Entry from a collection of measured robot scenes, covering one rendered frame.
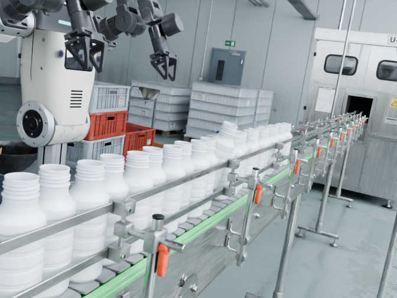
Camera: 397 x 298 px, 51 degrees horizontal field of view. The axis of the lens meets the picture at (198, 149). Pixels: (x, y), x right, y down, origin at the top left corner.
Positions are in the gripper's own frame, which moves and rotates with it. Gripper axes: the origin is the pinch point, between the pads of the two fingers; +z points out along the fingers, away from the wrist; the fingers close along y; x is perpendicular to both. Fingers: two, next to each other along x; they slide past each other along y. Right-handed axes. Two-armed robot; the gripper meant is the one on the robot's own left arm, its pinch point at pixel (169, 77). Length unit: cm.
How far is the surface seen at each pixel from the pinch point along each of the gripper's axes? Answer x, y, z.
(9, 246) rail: -26, -108, 37
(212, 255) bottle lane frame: -21, -50, 55
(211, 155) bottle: -28, -52, 33
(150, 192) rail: -28, -81, 36
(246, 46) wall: 190, 980, -251
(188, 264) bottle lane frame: -22, -64, 53
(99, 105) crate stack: 128, 139, -34
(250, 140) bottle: -29.8, -23.0, 31.1
